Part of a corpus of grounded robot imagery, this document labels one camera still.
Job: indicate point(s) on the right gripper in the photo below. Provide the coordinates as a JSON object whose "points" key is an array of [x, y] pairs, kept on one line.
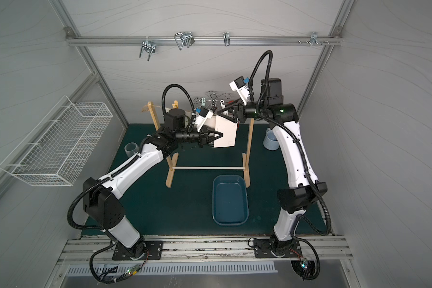
{"points": [[240, 112]]}

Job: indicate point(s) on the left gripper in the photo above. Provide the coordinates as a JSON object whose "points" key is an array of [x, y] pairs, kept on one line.
{"points": [[206, 136]]}

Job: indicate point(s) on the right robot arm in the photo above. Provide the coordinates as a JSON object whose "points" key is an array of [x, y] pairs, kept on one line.
{"points": [[261, 99]]}

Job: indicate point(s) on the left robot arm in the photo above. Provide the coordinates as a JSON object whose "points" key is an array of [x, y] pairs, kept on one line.
{"points": [[101, 198]]}

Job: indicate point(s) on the chrome glass holder stand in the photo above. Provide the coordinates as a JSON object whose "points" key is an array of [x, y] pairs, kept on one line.
{"points": [[211, 100]]}

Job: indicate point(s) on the light blue mug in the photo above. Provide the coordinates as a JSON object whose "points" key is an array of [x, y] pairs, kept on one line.
{"points": [[270, 141]]}

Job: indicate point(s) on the wooden clothespin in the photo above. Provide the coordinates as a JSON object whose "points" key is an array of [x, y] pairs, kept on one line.
{"points": [[175, 104]]}

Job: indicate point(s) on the teal plastic tray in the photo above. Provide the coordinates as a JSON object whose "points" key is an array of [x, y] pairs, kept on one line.
{"points": [[229, 200]]}

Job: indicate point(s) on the metal clamp hook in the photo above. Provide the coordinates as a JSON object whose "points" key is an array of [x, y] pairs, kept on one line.
{"points": [[314, 40], [226, 39], [148, 48], [184, 39]]}

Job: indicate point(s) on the clear wine glass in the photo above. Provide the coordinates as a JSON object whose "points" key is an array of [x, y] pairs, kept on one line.
{"points": [[131, 149]]}

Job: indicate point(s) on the aluminium crossbar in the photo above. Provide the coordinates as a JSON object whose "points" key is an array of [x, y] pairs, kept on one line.
{"points": [[200, 41]]}

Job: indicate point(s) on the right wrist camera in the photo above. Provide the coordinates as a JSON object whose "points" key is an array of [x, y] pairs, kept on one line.
{"points": [[240, 86]]}

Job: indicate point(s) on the wooden drying rack frame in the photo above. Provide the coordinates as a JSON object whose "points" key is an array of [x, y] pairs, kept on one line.
{"points": [[213, 158]]}

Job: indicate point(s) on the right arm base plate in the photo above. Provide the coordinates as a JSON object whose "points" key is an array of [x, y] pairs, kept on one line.
{"points": [[273, 248]]}

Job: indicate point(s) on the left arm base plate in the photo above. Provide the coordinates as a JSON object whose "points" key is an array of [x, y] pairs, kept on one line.
{"points": [[151, 250]]}

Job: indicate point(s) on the white wire basket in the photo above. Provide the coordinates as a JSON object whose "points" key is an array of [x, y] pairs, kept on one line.
{"points": [[54, 153]]}

